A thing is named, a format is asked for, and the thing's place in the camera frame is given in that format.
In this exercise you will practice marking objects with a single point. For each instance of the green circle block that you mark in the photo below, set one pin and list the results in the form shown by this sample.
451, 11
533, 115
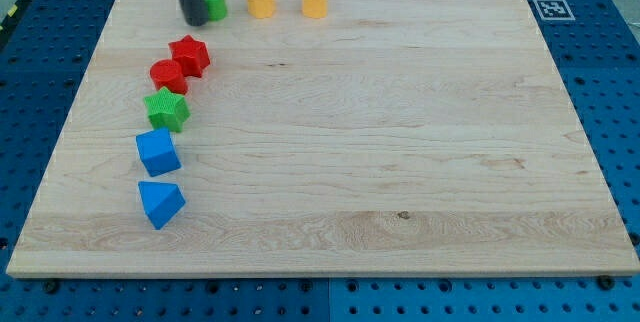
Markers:
216, 9

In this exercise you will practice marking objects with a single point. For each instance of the yellow hexagon block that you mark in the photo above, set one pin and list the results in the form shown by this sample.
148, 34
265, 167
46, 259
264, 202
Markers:
261, 9

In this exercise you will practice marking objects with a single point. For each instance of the red circle block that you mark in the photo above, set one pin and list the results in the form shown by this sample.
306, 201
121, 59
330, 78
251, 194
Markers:
168, 73

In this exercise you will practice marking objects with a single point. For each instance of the light wooden board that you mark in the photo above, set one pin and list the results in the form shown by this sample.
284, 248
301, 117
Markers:
420, 138

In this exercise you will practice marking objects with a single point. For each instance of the yellow heart block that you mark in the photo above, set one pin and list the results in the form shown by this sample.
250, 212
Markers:
316, 9

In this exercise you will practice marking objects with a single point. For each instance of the red star block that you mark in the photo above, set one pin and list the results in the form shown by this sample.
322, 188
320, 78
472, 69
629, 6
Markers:
191, 54

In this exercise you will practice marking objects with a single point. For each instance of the green star block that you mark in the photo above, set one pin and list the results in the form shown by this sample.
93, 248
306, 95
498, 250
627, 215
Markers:
166, 109

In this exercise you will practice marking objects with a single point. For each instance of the blue cube block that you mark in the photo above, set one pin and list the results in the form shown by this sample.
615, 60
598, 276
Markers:
157, 152

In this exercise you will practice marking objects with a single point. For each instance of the blue triangle block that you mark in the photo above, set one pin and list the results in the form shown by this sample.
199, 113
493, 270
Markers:
161, 201

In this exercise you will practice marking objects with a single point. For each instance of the white fiducial marker tag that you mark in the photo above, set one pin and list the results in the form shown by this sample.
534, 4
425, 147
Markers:
553, 10

